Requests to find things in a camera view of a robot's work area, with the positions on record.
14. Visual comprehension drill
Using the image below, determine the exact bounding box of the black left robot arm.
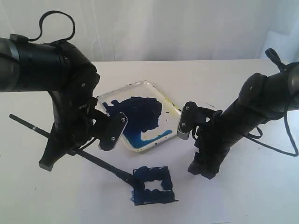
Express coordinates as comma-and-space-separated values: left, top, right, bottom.
0, 35, 100, 171

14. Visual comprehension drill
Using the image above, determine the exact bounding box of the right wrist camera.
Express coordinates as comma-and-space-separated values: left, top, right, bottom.
177, 101, 197, 140

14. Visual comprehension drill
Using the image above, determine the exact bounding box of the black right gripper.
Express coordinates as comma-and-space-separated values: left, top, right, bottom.
188, 109, 232, 179

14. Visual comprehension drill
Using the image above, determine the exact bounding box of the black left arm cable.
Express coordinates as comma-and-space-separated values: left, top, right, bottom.
28, 10, 76, 42

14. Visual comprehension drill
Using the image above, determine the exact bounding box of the white curtain backdrop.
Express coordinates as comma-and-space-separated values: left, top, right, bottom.
0, 0, 299, 62

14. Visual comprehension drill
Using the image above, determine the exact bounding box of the white paint tray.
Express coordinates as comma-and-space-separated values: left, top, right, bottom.
98, 81, 181, 152

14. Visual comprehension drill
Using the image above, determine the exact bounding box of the white paper sheet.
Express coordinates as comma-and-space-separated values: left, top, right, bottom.
46, 130, 257, 224

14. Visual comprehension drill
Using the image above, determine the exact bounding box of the black paintbrush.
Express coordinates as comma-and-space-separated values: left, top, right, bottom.
9, 114, 144, 188

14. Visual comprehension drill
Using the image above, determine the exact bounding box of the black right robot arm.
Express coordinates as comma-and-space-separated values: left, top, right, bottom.
186, 66, 299, 179

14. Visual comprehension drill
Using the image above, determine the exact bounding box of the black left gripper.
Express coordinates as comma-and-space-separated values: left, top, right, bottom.
39, 103, 103, 172

